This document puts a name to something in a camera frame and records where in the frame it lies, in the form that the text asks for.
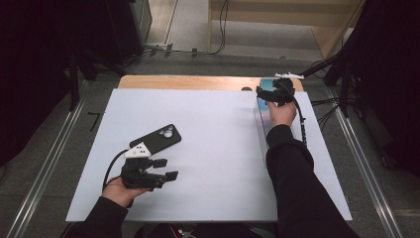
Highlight metal floor rail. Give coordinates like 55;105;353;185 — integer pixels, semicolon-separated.
5;78;88;238
328;87;404;238

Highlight black phone case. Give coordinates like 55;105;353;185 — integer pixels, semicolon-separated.
129;123;182;157

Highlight wooden table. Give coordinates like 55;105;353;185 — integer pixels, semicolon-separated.
117;74;304;92

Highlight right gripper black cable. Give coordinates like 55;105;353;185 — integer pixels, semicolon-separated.
291;94;309;147

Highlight clear plastic tray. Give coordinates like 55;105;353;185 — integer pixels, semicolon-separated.
253;93;302;169

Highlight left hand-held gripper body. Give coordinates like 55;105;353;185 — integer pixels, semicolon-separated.
120;141;168;191

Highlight hanging black cable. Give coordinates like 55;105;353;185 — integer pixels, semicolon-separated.
211;0;231;56

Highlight person's left hand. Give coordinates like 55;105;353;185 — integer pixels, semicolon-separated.
101;177;151;209

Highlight white board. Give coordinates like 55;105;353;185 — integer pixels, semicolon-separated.
64;87;354;223

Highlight thin floor cable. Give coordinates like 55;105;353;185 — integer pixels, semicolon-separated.
143;43;216;58

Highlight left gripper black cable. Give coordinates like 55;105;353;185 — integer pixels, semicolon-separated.
102;149;131;191

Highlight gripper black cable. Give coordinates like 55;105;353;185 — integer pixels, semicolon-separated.
291;94;309;147
102;149;131;191

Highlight black cabinet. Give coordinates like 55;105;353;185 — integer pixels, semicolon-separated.
107;0;154;64

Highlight person's right hand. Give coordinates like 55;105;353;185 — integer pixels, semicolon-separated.
265;100;298;128

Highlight black curtain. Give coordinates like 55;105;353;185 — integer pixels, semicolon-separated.
343;0;420;178
0;0;117;168

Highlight black floor cables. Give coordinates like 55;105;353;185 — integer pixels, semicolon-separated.
310;96;342;131

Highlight black stand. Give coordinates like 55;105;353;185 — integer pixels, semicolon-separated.
295;54;353;118
66;49;81;112

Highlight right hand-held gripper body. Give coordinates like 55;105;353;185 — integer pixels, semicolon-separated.
268;71;305;107

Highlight light wooden shelf unit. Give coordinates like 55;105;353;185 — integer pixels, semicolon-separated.
207;0;366;60

